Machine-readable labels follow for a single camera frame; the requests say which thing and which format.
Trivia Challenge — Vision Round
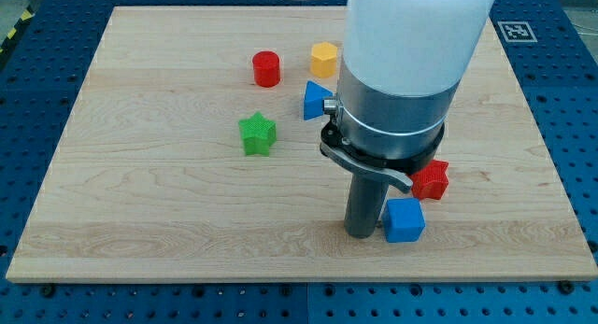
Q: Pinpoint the white fiducial marker tag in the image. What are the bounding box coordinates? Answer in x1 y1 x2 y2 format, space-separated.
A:
498 21 537 43

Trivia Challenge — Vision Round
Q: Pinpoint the red star block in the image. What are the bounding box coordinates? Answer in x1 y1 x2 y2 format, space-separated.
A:
409 160 449 200

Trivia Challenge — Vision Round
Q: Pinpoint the grey cylindrical probe tool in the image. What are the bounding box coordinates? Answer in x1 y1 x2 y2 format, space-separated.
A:
344 175 389 239

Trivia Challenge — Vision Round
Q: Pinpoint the red cylinder block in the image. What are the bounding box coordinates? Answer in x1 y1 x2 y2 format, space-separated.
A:
252 50 280 88

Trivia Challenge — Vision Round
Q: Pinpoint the blue cube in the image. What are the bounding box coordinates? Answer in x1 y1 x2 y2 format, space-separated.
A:
382 198 426 243

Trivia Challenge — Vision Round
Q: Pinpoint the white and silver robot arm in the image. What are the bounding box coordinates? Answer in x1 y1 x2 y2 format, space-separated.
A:
293 0 494 193

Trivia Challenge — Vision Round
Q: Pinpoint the green star block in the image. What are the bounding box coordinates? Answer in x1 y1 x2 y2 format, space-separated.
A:
238 111 277 156

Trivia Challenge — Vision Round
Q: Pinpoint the blue triangular prism block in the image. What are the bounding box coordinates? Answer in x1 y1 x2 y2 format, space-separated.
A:
303 80 333 120

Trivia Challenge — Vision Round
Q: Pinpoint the light wooden board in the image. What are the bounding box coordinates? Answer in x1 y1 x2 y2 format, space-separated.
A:
7 7 597 283

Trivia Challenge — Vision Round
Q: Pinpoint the yellow hexagonal prism block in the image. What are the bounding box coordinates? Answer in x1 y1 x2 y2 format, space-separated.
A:
310 42 338 78

